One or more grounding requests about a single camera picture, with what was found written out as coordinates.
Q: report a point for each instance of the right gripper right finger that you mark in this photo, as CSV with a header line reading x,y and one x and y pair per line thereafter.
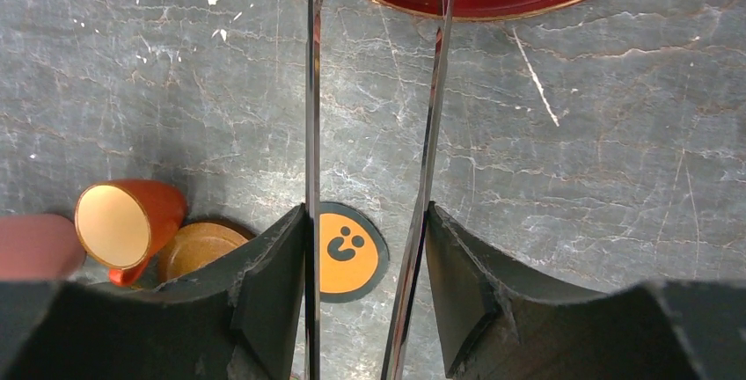
x,y
498,318

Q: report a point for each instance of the orange smiley coaster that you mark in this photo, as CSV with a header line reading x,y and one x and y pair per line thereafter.
x,y
353,255

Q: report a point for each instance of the brown saucer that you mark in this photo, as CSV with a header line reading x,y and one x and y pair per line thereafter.
x,y
198,244

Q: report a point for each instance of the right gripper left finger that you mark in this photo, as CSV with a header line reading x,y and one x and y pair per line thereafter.
x,y
235,318

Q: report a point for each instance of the small orange cup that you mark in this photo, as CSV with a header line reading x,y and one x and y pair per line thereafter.
x,y
124,223

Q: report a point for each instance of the pink mug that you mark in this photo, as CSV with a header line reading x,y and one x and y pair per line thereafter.
x,y
39,247

